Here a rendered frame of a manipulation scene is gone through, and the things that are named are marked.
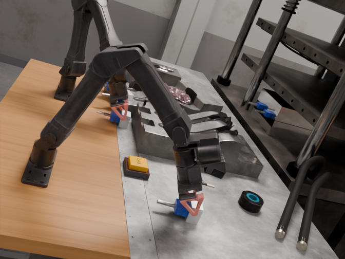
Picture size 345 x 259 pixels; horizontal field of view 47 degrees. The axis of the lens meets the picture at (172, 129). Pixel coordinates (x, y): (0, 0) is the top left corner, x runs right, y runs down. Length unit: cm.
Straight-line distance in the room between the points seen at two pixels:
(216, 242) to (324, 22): 359
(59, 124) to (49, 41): 301
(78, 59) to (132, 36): 238
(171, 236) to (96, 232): 20
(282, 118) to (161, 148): 93
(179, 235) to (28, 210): 40
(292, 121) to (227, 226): 110
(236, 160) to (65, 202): 71
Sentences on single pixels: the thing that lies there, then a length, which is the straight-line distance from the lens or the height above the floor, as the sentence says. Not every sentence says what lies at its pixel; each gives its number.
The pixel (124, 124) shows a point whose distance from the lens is 156.
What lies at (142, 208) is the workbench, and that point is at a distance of 115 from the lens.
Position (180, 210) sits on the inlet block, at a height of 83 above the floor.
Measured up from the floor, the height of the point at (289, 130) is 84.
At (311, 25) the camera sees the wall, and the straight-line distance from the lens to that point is 444.
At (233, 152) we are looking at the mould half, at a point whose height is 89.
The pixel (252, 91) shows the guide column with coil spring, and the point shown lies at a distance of 242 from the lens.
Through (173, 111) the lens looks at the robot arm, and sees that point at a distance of 100.
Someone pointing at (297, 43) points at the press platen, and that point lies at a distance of 223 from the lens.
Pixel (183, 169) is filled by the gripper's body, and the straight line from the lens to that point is 107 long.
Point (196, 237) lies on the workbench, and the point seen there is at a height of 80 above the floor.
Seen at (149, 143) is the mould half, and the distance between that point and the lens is 140.
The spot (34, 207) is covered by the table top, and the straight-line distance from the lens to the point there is 105.
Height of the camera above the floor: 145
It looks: 23 degrees down
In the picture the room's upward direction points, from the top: 21 degrees clockwise
